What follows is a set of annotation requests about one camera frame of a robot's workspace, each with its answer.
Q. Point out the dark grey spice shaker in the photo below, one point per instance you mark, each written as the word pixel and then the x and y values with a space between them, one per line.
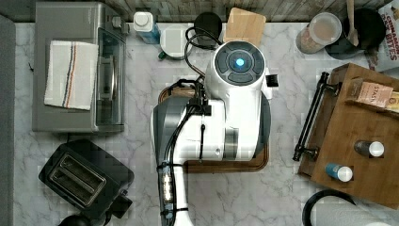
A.
pixel 369 148

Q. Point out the yellow tea packets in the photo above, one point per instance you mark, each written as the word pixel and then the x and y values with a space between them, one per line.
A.
pixel 393 102

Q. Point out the cinnamon toast bites box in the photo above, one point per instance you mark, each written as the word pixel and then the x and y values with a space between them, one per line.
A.
pixel 386 55

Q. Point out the teal canister wooden lid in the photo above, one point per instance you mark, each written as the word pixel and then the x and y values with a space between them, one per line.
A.
pixel 245 25

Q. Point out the black two-slot toaster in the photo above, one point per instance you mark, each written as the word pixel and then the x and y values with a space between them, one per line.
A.
pixel 89 178

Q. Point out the dark metal cup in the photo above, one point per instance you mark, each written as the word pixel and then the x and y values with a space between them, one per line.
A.
pixel 208 22

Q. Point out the brown stash tea packets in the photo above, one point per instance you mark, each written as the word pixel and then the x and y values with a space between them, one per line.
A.
pixel 374 94

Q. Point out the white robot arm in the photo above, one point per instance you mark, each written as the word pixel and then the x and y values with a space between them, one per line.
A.
pixel 227 119

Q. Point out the wooden spoon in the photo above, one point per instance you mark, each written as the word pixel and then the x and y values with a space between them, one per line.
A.
pixel 352 35

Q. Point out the black drawer handle bar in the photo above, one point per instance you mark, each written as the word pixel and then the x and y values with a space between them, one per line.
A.
pixel 321 87

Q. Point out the striped white dish towel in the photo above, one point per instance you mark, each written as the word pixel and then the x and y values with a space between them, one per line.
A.
pixel 71 74

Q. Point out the blue spice shaker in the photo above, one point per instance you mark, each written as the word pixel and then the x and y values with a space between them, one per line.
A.
pixel 339 172

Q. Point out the wooden tea bag box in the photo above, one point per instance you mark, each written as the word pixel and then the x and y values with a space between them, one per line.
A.
pixel 353 93

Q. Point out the black utensil pot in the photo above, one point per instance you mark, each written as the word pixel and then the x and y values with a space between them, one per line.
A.
pixel 371 32

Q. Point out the blue bottle white cap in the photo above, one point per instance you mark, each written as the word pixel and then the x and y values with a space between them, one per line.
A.
pixel 146 27

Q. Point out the silver toaster oven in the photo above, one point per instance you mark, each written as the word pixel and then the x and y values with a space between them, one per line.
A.
pixel 92 22

